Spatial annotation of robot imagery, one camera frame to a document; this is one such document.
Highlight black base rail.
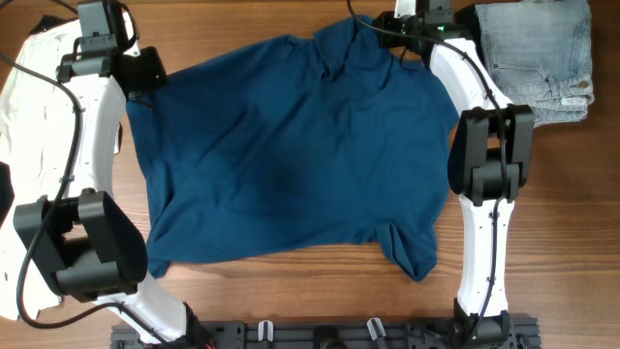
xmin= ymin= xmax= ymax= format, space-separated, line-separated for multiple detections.
xmin=109 ymin=317 xmax=540 ymax=349

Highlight folded light blue jeans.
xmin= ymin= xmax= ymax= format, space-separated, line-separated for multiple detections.
xmin=475 ymin=0 xmax=594 ymax=126

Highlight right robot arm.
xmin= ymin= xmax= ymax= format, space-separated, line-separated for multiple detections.
xmin=371 ymin=1 xmax=536 ymax=348

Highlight blue polo shirt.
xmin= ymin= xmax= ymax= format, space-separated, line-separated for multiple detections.
xmin=127 ymin=19 xmax=458 ymax=280

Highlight white garment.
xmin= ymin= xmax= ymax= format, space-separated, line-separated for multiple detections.
xmin=0 ymin=17 xmax=136 ymax=322

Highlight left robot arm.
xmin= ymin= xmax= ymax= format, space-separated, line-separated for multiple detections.
xmin=13 ymin=1 xmax=214 ymax=348

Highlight black folded garment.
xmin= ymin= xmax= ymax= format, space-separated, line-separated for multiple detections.
xmin=454 ymin=5 xmax=481 ymax=40

